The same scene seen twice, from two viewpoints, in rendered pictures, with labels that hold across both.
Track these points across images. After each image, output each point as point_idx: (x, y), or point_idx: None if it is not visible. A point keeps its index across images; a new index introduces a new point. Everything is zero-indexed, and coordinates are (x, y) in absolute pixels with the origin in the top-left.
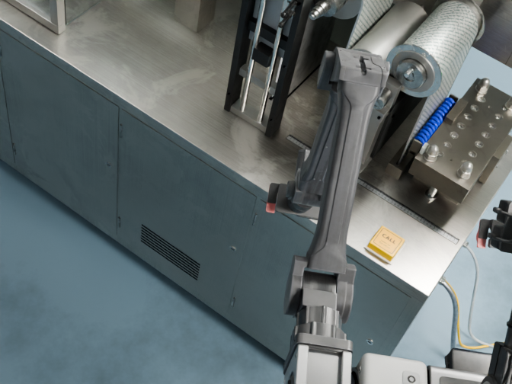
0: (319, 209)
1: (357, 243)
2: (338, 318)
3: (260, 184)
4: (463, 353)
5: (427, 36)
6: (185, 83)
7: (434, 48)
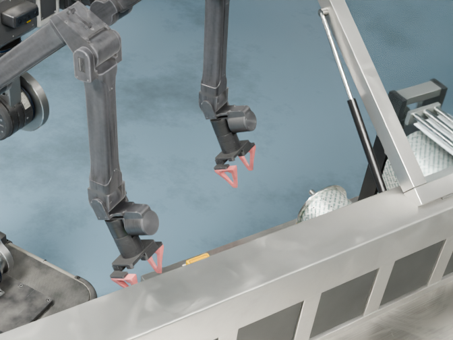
0: (220, 157)
1: (213, 254)
2: None
3: (294, 220)
4: (32, 6)
5: (347, 204)
6: None
7: (330, 203)
